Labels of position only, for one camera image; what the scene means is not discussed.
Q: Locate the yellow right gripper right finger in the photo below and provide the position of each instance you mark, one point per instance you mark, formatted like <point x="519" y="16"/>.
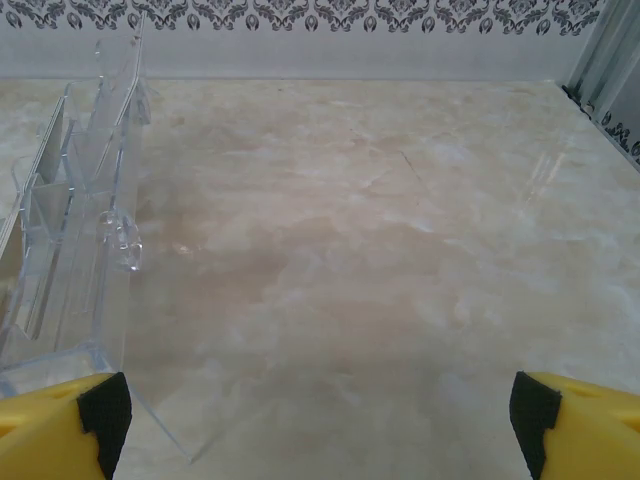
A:
<point x="595" y="435"/>

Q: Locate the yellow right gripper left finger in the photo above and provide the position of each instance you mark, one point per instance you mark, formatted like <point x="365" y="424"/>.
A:
<point x="45" y="435"/>

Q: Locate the clear acrylic tiered card stand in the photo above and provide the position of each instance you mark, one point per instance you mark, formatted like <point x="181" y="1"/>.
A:
<point x="100" y="210"/>

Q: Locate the aluminium right frame post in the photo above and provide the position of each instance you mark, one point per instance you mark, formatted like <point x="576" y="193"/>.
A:
<point x="600" y="55"/>

